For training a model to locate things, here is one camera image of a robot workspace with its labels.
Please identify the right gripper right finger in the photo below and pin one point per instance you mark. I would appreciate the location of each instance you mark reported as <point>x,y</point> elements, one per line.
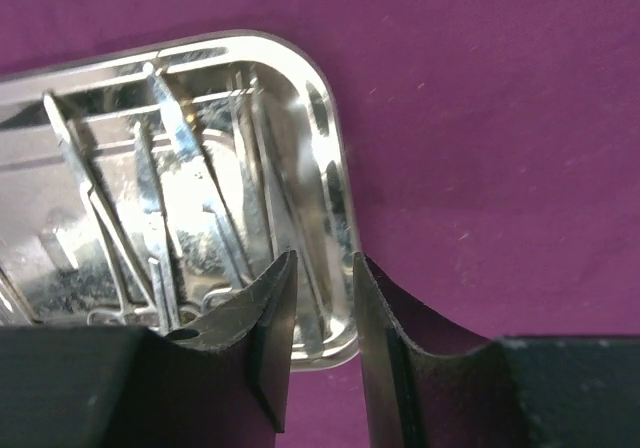
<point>429,382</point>

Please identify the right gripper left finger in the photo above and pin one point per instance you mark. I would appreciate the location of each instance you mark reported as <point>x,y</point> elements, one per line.
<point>220,381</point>

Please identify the stainless steel instrument tray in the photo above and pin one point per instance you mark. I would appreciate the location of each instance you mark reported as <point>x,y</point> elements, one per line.
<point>267,120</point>

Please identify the purple surgical drape cloth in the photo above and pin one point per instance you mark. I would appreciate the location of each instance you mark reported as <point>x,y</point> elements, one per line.
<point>493,145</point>

